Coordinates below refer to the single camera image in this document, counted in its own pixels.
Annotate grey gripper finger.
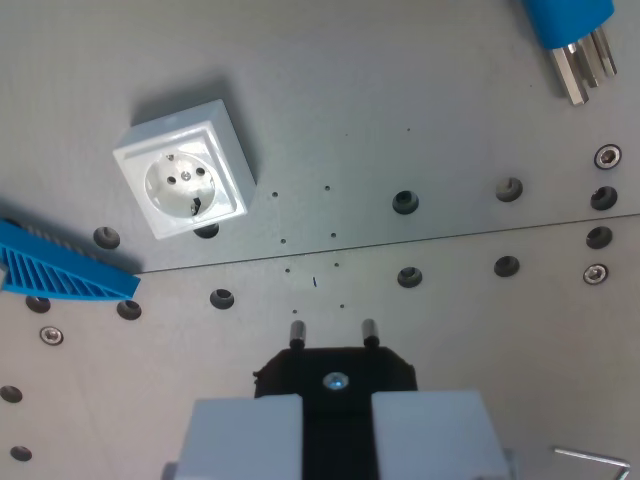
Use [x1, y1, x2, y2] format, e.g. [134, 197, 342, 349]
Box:
[371, 390, 519, 480]
[161, 394, 305, 480]

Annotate black two-pin plug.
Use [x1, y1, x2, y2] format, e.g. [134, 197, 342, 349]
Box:
[252, 318, 419, 480]

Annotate black-ringed hex socket screw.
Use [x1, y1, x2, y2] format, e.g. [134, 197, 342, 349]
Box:
[593, 144, 623, 172]

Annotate metal allen key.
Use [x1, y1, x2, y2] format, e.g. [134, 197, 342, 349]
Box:
[553, 445, 633, 480]

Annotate blue ribbed plastic wedge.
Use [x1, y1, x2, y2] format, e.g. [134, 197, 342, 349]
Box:
[0, 216, 142, 302]

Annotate metal hex standoff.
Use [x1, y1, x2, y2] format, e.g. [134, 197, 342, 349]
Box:
[574, 37, 602, 89]
[551, 42, 594, 108]
[592, 25, 619, 79]

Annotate blue plastic cylinder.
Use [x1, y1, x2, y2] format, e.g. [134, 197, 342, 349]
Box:
[519, 0, 616, 52]

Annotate white wall socket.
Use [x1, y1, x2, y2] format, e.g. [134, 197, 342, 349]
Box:
[112, 98, 258, 242]

